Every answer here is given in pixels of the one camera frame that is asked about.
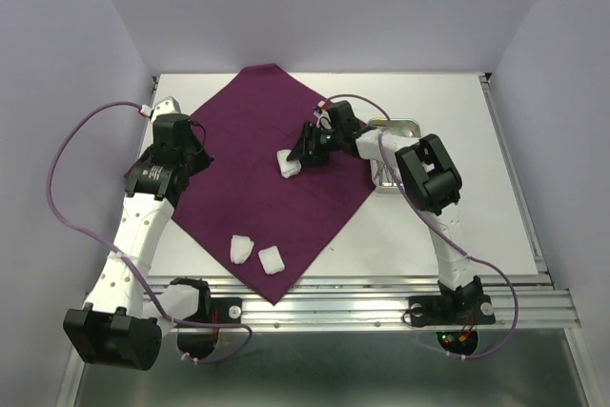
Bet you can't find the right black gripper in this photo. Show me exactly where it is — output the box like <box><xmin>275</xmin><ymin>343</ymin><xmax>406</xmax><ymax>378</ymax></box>
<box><xmin>285</xmin><ymin>121</ymin><xmax>342</xmax><ymax>167</ymax></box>

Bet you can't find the white gauze pad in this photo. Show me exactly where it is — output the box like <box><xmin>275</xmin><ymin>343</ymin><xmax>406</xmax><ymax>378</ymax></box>
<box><xmin>230</xmin><ymin>234</ymin><xmax>254</xmax><ymax>265</ymax></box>
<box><xmin>258</xmin><ymin>246</ymin><xmax>285</xmax><ymax>275</ymax></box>
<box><xmin>276</xmin><ymin>150</ymin><xmax>302</xmax><ymax>179</ymax></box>

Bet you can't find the stainless steel tray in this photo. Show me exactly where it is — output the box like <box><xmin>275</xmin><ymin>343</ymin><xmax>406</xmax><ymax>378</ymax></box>
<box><xmin>367</xmin><ymin>117</ymin><xmax>421</xmax><ymax>193</ymax></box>

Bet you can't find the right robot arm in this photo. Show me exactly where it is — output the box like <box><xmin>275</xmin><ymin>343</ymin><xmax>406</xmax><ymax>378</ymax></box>
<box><xmin>279</xmin><ymin>101</ymin><xmax>483</xmax><ymax>328</ymax></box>

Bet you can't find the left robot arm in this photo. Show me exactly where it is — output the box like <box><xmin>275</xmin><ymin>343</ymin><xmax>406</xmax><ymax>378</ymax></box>
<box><xmin>63</xmin><ymin>110</ymin><xmax>214</xmax><ymax>371</ymax></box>

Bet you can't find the purple cloth drape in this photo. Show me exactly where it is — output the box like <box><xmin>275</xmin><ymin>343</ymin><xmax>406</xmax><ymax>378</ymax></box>
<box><xmin>173</xmin><ymin>65</ymin><xmax>373</xmax><ymax>304</ymax></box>

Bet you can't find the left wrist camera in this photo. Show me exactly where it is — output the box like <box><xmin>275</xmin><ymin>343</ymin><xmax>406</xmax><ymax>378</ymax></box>
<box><xmin>151</xmin><ymin>96</ymin><xmax>182</xmax><ymax>122</ymax></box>

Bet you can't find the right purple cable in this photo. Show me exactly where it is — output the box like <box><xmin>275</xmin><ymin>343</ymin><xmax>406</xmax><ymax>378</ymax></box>
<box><xmin>316</xmin><ymin>93</ymin><xmax>520</xmax><ymax>360</ymax></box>

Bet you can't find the purple cable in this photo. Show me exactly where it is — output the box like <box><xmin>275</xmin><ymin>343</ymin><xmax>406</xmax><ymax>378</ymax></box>
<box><xmin>47</xmin><ymin>100</ymin><xmax>254</xmax><ymax>364</ymax></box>
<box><xmin>316</xmin><ymin>93</ymin><xmax>520</xmax><ymax>360</ymax></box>

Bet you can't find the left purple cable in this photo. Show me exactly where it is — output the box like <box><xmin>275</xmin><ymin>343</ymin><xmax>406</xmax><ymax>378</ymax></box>
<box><xmin>47</xmin><ymin>100</ymin><xmax>254</xmax><ymax>364</ymax></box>

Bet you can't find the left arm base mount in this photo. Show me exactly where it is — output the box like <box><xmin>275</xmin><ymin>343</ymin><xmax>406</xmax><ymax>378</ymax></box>
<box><xmin>172</xmin><ymin>296</ymin><xmax>250</xmax><ymax>364</ymax></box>

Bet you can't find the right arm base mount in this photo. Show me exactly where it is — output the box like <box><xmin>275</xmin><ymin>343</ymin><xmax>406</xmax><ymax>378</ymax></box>
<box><xmin>401</xmin><ymin>295</ymin><xmax>496</xmax><ymax>358</ymax></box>

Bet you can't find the aluminium rail frame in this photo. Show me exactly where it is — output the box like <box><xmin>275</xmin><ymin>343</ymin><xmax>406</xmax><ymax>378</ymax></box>
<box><xmin>54</xmin><ymin>73</ymin><xmax>595</xmax><ymax>407</ymax></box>

